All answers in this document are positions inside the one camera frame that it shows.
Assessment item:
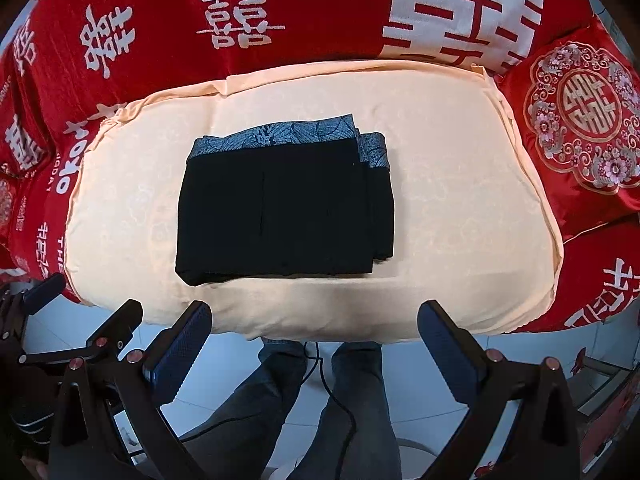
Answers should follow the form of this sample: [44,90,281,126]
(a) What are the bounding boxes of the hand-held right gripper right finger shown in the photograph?
[417,299,597,480]

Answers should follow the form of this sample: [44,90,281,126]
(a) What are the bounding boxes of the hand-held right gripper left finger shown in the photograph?
[47,301,214,480]

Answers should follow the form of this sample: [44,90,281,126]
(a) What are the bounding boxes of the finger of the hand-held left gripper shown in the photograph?
[17,299,144,368]
[2,272,68,342]

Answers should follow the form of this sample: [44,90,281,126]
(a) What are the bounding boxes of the black pants with patterned waistband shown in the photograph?
[175,114,396,287]

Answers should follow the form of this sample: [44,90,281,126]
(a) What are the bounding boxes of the person's left leg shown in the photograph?
[177,337,308,480]

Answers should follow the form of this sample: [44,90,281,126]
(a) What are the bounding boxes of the person's leg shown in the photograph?
[177,337,308,480]
[297,341,405,480]

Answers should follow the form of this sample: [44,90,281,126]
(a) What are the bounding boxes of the person's right leg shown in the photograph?
[297,341,405,480]

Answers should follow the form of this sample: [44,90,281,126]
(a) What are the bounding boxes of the cream cushion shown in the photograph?
[62,59,566,345]

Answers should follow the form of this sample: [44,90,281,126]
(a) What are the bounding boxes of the red embroidered pillow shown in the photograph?
[497,15,640,243]

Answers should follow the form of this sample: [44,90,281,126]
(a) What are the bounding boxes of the red printed blanket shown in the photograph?
[0,0,640,335]

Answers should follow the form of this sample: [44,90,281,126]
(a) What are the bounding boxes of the black cable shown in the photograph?
[300,341,359,461]

